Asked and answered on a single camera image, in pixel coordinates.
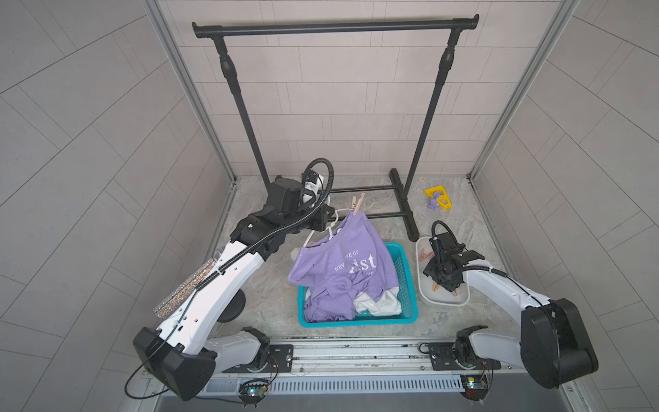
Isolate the right circuit board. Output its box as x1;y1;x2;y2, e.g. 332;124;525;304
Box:
461;375;490;402

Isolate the pink clothespin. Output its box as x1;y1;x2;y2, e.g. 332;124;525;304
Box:
352;192;365;216

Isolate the left circuit board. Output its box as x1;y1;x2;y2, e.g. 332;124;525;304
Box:
238;379;270;405

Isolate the white plastic clothespin tray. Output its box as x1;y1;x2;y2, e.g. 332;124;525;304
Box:
415;237;470;307

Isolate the circuit board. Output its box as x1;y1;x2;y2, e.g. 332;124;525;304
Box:
461;375;490;402
238;379;270;405

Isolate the teal plastic laundry basket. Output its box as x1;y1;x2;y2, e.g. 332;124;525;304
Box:
297;242;419;329

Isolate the purple t-shirt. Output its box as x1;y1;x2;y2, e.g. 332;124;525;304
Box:
288;211;399;323

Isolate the white plastic hanger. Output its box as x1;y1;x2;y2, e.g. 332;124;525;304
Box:
301;208;356;251

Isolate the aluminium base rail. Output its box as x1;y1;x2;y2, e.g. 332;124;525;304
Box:
138;337;578;398

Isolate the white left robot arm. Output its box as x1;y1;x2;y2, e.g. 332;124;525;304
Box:
133;170;334;401

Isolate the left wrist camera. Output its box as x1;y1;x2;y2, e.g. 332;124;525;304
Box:
302;170;324;204

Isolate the yellow plastic triangle toy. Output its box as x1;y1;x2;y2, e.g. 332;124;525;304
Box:
424;185;452;210

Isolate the black metal clothes rack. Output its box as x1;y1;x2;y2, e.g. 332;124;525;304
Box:
192;15;480;242

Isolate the black round base stand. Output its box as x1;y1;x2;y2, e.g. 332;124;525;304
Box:
216;289;246;324

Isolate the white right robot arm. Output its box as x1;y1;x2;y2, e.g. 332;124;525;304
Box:
420;221;599;389

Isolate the white garment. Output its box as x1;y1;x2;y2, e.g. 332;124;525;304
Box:
353;287;403;317

